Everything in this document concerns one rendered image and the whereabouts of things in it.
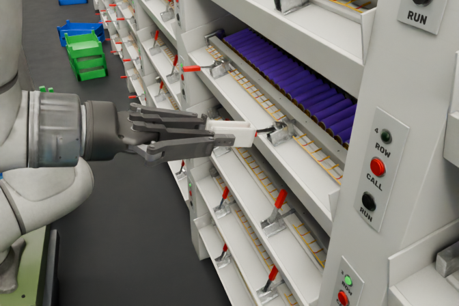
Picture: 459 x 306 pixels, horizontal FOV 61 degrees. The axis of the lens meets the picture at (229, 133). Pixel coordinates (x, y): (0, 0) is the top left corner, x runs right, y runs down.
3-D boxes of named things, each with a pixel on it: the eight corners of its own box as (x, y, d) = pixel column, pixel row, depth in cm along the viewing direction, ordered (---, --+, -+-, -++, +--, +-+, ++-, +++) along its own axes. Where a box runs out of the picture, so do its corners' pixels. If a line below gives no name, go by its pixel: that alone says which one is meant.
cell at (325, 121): (362, 116, 60) (326, 134, 59) (354, 110, 61) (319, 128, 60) (361, 106, 59) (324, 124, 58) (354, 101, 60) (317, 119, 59)
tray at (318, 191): (335, 244, 49) (329, 195, 43) (192, 69, 97) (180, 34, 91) (462, 175, 52) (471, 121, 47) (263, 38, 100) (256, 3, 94)
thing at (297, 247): (316, 334, 60) (305, 287, 52) (196, 136, 107) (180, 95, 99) (423, 272, 63) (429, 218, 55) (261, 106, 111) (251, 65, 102)
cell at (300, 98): (331, 93, 66) (298, 109, 65) (325, 89, 68) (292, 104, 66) (330, 85, 65) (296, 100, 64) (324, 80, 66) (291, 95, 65)
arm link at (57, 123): (28, 184, 44) (84, 182, 46) (28, 112, 40) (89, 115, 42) (30, 143, 51) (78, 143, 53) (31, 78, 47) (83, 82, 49)
